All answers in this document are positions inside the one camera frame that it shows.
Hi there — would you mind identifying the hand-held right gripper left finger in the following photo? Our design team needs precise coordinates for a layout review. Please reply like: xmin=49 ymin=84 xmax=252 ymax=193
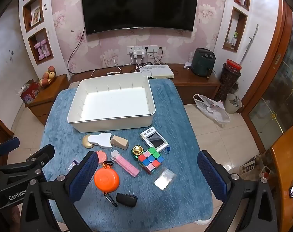
xmin=20 ymin=151 xmax=99 ymax=232

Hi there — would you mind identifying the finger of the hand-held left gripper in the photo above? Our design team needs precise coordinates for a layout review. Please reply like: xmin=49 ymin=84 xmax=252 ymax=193
xmin=0 ymin=137 xmax=20 ymax=161
xmin=0 ymin=144 xmax=55 ymax=174

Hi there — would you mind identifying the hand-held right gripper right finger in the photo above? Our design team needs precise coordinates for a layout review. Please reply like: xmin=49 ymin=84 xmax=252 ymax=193
xmin=197 ymin=150 xmax=278 ymax=232

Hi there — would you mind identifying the pink correction tape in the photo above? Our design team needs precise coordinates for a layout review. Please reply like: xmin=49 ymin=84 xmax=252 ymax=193
xmin=96 ymin=150 xmax=109 ymax=166

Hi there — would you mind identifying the white scoop-shaped object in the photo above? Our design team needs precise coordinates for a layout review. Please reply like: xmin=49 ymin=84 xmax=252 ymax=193
xmin=88 ymin=133 xmax=113 ymax=149

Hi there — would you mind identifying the multicoloured puzzle cube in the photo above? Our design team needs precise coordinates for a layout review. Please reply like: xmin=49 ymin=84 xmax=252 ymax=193
xmin=137 ymin=147 xmax=165 ymax=174

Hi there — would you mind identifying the white plastic storage box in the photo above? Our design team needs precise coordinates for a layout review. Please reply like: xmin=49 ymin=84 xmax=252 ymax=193
xmin=67 ymin=72 xmax=156 ymax=133

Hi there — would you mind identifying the small printed card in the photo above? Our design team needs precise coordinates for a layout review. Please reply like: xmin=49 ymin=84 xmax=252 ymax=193
xmin=68 ymin=159 xmax=80 ymax=171

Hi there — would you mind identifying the orange round case with carabiner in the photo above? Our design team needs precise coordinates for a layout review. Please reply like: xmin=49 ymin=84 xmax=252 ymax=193
xmin=94 ymin=161 xmax=120 ymax=207

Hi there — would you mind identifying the round gold lid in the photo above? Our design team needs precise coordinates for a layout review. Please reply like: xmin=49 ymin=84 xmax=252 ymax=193
xmin=82 ymin=134 xmax=96 ymax=148

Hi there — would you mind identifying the cardboard box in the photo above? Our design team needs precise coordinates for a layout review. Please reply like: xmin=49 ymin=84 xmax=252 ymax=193
xmin=238 ymin=158 xmax=256 ymax=174

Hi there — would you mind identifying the pink pill case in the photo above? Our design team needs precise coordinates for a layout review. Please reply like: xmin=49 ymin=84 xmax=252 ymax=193
xmin=111 ymin=150 xmax=140 ymax=177

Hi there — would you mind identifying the clear plastic bag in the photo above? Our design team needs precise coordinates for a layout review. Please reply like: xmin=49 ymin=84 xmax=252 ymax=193
xmin=153 ymin=168 xmax=176 ymax=191

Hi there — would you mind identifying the black charger plug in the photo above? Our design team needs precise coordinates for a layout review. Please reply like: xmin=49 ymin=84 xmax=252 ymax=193
xmin=116 ymin=190 xmax=138 ymax=208

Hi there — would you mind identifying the beige soap block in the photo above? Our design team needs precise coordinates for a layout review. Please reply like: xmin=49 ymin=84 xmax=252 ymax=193
xmin=110 ymin=135 xmax=129 ymax=149

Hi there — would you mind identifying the wooden side cabinet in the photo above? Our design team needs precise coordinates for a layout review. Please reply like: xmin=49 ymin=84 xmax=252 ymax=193
xmin=24 ymin=74 xmax=68 ymax=126

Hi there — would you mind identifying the red printed box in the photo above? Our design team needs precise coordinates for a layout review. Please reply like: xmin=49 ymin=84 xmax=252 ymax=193
xmin=20 ymin=80 xmax=40 ymax=105

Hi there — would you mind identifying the green bottle with gold cap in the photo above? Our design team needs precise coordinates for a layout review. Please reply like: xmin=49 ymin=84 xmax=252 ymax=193
xmin=131 ymin=145 xmax=144 ymax=161

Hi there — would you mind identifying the white plastic bag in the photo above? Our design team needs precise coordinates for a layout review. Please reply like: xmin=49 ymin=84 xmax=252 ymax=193
xmin=193 ymin=94 xmax=231 ymax=126

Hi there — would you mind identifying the white handheld game console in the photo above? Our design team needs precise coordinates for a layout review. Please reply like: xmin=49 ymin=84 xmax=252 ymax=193
xmin=140 ymin=127 xmax=169 ymax=153

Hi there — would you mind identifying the wooden table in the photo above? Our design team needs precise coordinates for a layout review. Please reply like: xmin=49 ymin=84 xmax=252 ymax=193
xmin=270 ymin=123 xmax=293 ymax=232

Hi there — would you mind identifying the white trash bin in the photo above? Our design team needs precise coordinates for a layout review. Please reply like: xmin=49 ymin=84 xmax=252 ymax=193
xmin=224 ymin=93 xmax=243 ymax=114

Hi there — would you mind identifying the bowl of fruit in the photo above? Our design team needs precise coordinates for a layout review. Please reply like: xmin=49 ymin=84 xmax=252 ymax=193
xmin=39 ymin=66 xmax=57 ymax=87

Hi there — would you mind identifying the wooden television cabinet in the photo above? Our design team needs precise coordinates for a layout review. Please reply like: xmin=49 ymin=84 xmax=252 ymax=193
xmin=69 ymin=63 xmax=221 ymax=105

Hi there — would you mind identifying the dark jar with red lid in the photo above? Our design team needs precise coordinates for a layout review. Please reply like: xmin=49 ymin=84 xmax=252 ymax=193
xmin=214 ymin=59 xmax=242 ymax=102

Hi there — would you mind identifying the pink dumbbell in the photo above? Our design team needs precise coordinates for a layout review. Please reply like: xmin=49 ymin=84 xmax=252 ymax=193
xmin=34 ymin=42 xmax=45 ymax=60
xmin=41 ymin=39 xmax=51 ymax=57

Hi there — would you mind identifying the dark green air fryer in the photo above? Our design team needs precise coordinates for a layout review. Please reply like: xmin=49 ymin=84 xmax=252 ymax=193
xmin=190 ymin=48 xmax=216 ymax=78

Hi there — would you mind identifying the wooden framed glass door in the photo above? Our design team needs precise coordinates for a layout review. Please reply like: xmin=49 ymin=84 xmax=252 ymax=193
xmin=241 ymin=0 xmax=293 ymax=155

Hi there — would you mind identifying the white set-top box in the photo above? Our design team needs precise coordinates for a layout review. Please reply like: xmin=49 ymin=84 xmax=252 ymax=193
xmin=139 ymin=63 xmax=175 ymax=80

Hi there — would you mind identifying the picture book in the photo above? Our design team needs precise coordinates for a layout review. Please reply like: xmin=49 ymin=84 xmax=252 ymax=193
xmin=30 ymin=7 xmax=42 ymax=27

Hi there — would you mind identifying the sheathed sword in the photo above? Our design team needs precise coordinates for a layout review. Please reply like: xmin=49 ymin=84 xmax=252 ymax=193
xmin=239 ymin=24 xmax=259 ymax=64

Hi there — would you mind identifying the black television cable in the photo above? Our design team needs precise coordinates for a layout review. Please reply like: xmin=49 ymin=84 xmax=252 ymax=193
xmin=67 ymin=26 xmax=87 ymax=74

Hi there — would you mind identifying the white wall shelf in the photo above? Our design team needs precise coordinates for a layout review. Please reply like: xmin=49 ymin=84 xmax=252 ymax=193
xmin=221 ymin=0 xmax=253 ymax=54
xmin=18 ymin=0 xmax=65 ymax=66

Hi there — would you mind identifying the white wall socket strip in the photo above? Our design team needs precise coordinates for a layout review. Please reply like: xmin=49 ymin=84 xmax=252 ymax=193
xmin=126 ymin=45 xmax=159 ymax=54

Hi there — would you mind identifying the black wall television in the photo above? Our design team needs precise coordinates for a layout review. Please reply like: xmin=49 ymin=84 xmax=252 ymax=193
xmin=81 ymin=0 xmax=200 ymax=36

